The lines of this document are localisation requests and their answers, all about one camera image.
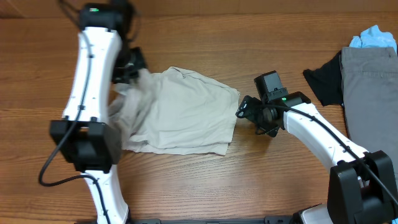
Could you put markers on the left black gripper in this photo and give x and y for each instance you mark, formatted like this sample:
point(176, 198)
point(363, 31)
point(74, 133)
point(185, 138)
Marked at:
point(119, 77)

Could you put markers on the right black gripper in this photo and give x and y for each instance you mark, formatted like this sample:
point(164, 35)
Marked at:
point(245, 109)

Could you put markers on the beige shorts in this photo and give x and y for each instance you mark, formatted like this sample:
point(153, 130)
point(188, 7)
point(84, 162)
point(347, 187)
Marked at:
point(177, 111)

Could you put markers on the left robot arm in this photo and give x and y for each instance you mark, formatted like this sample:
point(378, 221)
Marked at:
point(83, 135)

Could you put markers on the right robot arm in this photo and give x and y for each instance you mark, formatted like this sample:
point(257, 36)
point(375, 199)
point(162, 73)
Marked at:
point(361, 190)

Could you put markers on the black garment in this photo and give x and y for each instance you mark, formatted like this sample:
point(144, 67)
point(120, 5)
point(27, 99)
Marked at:
point(326, 82)

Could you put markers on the grey shorts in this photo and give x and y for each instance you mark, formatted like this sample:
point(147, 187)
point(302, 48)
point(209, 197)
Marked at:
point(369, 83)

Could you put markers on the light blue garment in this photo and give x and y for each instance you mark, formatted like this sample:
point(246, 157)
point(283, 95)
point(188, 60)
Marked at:
point(373, 37)

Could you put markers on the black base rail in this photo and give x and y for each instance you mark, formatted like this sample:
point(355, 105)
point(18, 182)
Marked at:
point(280, 219)

